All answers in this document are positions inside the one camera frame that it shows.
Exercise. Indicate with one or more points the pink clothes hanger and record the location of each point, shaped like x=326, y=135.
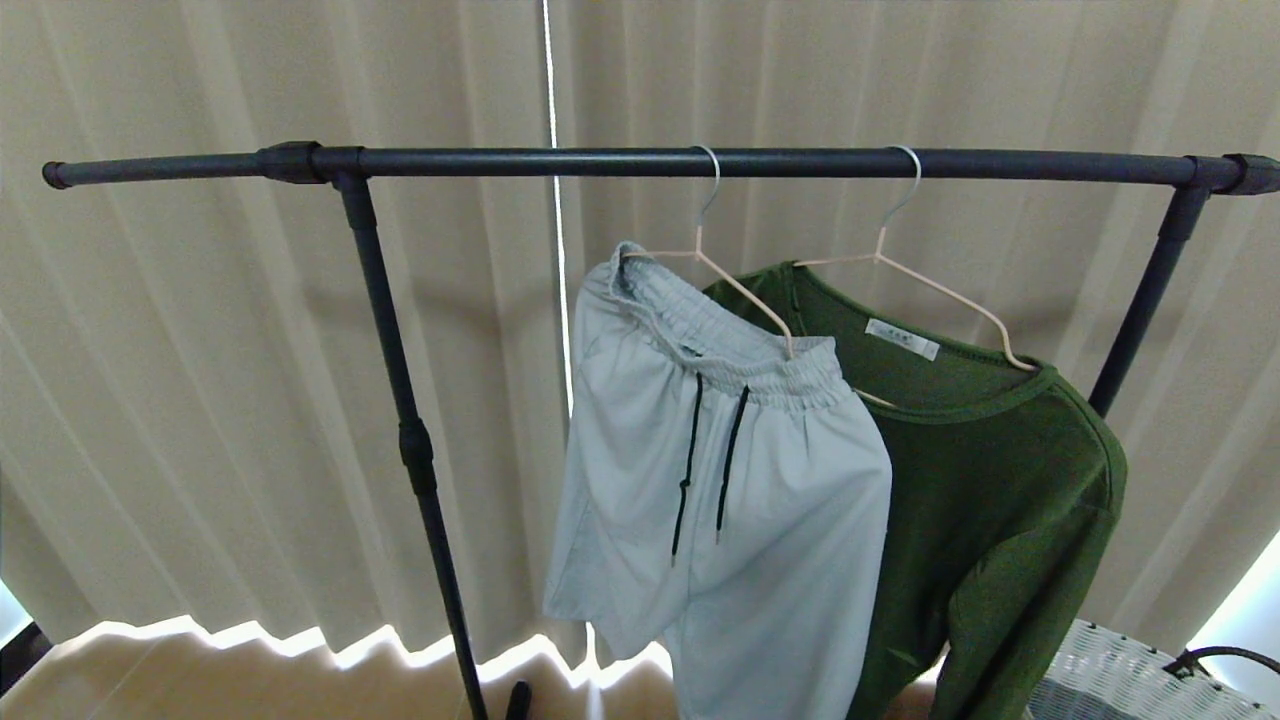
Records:
x=740, y=293
x=950, y=297

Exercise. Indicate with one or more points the pale grey garment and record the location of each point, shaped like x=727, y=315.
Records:
x=760, y=520

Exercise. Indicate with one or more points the green sleeveless shirt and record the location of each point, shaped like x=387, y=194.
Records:
x=1000, y=500

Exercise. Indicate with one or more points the black clothes rack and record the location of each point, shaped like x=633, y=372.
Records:
x=600, y=162

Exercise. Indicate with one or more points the white laundry basket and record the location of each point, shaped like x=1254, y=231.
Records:
x=1100, y=680

